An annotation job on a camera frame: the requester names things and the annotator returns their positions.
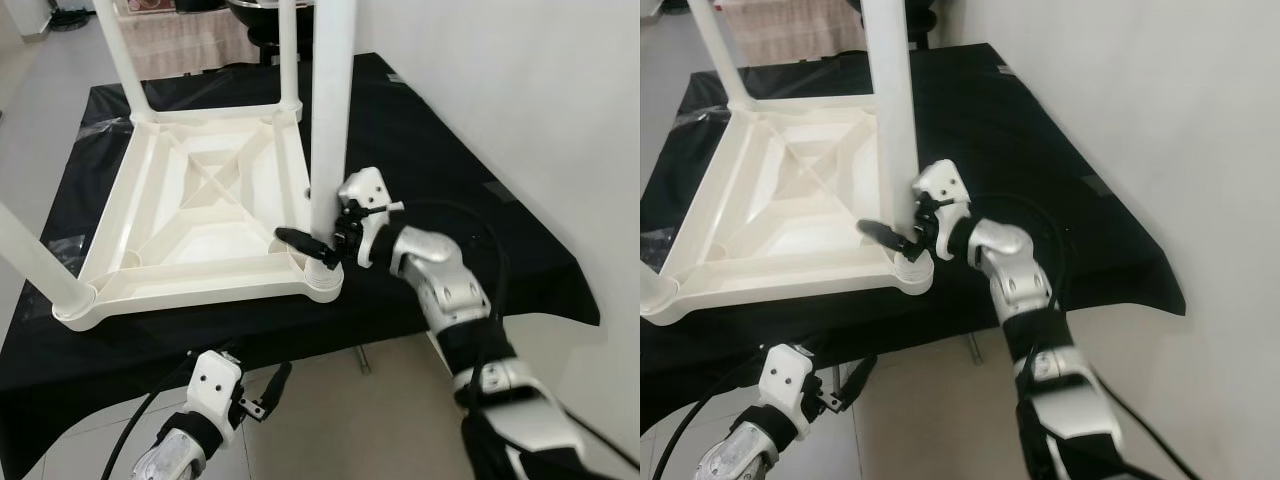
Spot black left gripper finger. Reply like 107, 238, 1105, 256
837, 354, 877, 402
261, 361, 294, 407

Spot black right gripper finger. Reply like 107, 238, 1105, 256
274, 227, 342, 264
857, 220, 917, 257

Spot white plastic table top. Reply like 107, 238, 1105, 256
640, 90, 936, 326
52, 100, 346, 331

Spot beige fringed table cloth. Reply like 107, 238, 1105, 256
115, 10, 261, 81
715, 0, 866, 66

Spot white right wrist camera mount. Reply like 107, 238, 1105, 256
338, 167, 406, 269
912, 160, 973, 261

